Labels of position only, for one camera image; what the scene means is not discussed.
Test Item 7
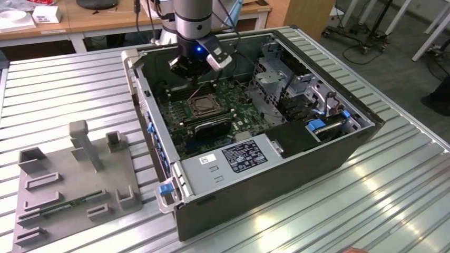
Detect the grey power supply unit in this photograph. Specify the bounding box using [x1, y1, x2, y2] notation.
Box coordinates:
[171, 133, 285, 197]

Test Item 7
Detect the silver drive cage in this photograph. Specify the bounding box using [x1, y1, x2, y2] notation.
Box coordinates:
[252, 39, 320, 119]

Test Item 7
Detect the green motherboard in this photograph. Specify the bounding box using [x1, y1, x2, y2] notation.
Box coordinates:
[157, 81, 274, 159]

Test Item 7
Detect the white table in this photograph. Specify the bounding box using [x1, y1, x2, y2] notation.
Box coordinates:
[412, 0, 450, 63]

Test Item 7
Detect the white square dish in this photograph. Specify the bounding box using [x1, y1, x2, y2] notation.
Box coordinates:
[0, 9, 37, 34]

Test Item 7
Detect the black and white wrist camera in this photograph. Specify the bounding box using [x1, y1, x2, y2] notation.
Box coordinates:
[197, 35, 236, 71]

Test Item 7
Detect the CPU socket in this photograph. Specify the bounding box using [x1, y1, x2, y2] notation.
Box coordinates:
[186, 94, 226, 119]

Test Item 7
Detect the small white box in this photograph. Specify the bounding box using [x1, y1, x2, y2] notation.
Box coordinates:
[31, 5, 63, 24]

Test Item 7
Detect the person in dark clothes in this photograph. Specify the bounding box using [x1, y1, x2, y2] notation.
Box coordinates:
[420, 76, 450, 117]

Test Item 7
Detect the thin wire locking lever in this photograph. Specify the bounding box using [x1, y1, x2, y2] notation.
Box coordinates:
[189, 83, 207, 101]

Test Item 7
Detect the large blue plastic latch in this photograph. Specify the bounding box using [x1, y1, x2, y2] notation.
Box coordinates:
[305, 118, 325, 132]

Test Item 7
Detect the wooden cabinet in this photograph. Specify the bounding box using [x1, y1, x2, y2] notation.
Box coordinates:
[284, 0, 337, 42]

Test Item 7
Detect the grey parts rack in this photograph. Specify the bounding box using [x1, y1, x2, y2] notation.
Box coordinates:
[13, 120, 145, 251]

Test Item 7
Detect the dark round object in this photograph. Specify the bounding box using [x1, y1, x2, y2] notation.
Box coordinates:
[75, 0, 119, 9]

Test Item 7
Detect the green RAM stick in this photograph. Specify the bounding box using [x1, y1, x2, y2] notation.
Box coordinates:
[38, 191, 107, 216]

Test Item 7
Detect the black wheeled stand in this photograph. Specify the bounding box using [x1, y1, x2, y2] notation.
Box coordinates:
[322, 0, 392, 55]

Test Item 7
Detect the black graphics card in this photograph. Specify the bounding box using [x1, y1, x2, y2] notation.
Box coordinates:
[185, 115, 233, 143]

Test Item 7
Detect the black and grey PC case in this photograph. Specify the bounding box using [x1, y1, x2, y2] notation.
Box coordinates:
[121, 28, 385, 242]

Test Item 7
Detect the silver topped CPU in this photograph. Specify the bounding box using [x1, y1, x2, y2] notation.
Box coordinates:
[195, 99, 217, 111]

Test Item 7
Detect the black plastic air shroud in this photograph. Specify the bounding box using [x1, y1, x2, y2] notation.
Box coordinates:
[264, 122, 324, 159]

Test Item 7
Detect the wooden desk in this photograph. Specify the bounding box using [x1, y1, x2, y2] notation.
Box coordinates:
[0, 0, 274, 53]

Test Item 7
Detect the metal socket cover frame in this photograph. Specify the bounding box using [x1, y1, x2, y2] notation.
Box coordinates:
[189, 95, 223, 118]

